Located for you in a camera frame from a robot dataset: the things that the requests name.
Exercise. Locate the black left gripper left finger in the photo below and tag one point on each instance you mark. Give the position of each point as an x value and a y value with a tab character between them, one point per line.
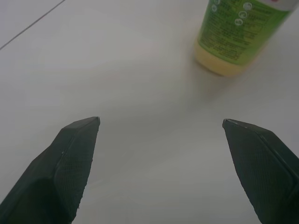
53	172

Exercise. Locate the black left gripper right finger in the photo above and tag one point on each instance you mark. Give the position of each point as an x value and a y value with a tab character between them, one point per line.
261	168

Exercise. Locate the yellow bottle with green label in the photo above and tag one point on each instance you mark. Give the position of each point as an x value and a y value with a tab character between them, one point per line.
236	35

